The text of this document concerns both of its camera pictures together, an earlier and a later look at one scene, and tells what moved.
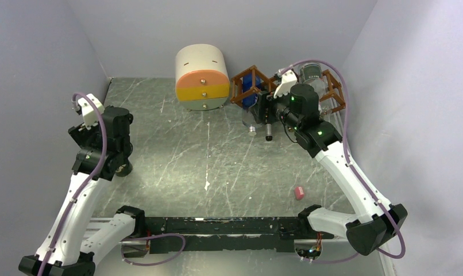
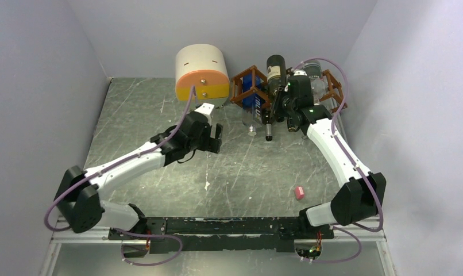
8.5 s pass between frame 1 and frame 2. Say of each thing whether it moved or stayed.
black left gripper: moved
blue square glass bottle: stayed
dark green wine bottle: moved
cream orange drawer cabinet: stayed
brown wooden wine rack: stayed
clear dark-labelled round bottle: stayed
